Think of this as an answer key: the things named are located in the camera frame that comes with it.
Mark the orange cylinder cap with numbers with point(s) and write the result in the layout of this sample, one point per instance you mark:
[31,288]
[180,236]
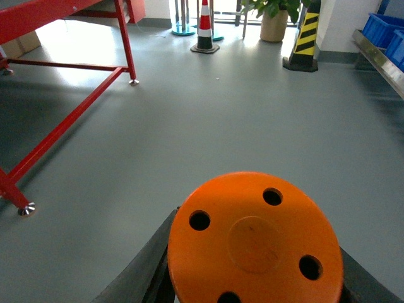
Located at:
[253,237]

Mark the metal shelf rail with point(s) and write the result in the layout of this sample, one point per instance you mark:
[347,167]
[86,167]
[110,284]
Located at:
[391,73]

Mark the cardboard box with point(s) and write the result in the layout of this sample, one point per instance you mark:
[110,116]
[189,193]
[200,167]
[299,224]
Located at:
[21,45]

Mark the red white traffic cone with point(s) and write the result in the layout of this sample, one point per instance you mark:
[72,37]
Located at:
[205,43]

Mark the green potted plant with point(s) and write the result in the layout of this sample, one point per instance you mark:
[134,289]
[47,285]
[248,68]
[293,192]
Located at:
[273,7]

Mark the red conveyor frame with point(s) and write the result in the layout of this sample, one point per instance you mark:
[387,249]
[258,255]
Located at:
[21,17]

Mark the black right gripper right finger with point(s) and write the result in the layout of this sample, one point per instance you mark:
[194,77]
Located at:
[360,286]

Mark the beige plant pot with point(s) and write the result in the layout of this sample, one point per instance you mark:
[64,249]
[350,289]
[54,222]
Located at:
[273,28]

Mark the blue storage bin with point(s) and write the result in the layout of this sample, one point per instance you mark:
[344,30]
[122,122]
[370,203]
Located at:
[395,50]
[379,29]

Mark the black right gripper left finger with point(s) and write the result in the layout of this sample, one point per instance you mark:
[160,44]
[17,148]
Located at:
[146,278]

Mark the teal round stand base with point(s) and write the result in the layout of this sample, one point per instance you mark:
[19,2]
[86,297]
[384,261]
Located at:
[180,18]

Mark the yellow black striped bollard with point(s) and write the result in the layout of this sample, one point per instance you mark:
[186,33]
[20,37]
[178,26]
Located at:
[302,55]

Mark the blue storage bin near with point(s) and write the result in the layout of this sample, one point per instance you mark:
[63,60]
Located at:
[395,50]

